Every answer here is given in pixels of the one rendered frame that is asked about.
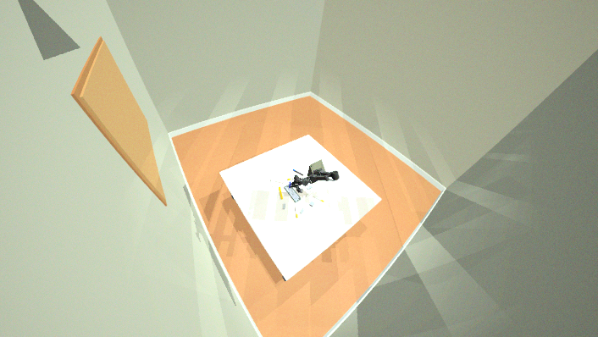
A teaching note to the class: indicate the white keyboard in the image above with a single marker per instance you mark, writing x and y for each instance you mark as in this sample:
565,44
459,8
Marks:
295,197

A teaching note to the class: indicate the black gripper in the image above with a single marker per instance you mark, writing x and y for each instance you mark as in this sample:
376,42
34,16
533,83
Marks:
295,185

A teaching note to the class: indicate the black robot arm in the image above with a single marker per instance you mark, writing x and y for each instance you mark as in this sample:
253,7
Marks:
319,175

